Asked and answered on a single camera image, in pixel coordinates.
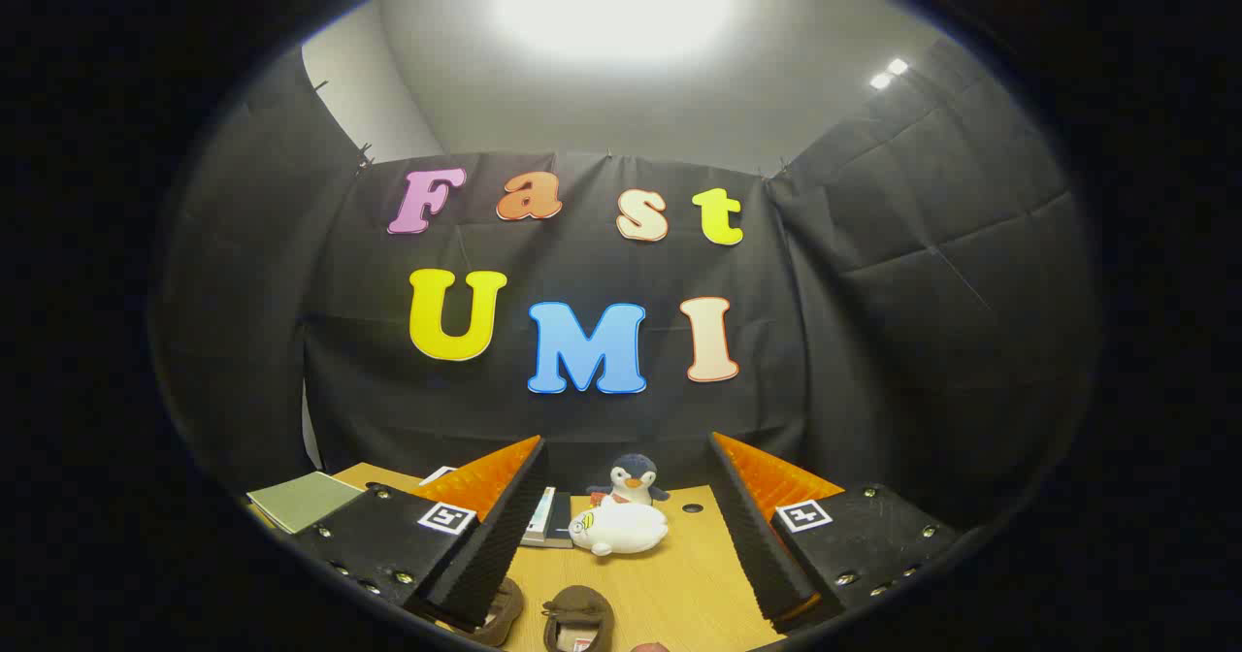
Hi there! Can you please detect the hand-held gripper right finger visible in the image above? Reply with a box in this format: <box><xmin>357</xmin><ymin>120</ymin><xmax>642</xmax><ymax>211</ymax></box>
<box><xmin>708</xmin><ymin>431</ymin><xmax>962</xmax><ymax>634</ymax></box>

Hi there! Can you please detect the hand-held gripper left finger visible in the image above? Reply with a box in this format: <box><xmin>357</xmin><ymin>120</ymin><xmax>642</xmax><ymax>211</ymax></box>
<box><xmin>291</xmin><ymin>436</ymin><xmax>549</xmax><ymax>634</ymax></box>

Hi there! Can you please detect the brown fuzzy shoe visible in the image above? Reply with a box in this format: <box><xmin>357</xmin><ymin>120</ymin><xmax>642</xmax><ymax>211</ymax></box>
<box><xmin>541</xmin><ymin>585</ymin><xmax>615</xmax><ymax>652</ymax></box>
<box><xmin>448</xmin><ymin>577</ymin><xmax>526</xmax><ymax>647</ymax></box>

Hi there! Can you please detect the green fabric storage box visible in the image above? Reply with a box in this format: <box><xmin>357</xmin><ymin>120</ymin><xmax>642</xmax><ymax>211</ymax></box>
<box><xmin>245</xmin><ymin>472</ymin><xmax>365</xmax><ymax>534</ymax></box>

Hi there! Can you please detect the book with pale blue cover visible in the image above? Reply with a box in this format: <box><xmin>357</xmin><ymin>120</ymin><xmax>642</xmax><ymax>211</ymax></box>
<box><xmin>521</xmin><ymin>486</ymin><xmax>558</xmax><ymax>544</ymax></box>

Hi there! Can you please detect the white plush toy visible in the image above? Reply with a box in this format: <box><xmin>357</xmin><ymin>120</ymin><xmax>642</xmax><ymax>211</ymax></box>
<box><xmin>569</xmin><ymin>500</ymin><xmax>670</xmax><ymax>557</ymax></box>

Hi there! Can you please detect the penguin plush toy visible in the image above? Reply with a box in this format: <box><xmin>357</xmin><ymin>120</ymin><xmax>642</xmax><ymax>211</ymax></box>
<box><xmin>586</xmin><ymin>453</ymin><xmax>670</xmax><ymax>507</ymax></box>

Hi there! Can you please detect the black backdrop cloth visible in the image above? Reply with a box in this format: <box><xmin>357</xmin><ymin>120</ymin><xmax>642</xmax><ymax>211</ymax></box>
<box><xmin>155</xmin><ymin>41</ymin><xmax>1102</xmax><ymax>527</ymax></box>

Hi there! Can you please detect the large ceiling light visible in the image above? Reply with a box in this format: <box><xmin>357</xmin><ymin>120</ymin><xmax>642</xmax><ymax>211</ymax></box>
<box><xmin>490</xmin><ymin>0</ymin><xmax>738</xmax><ymax>63</ymax></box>

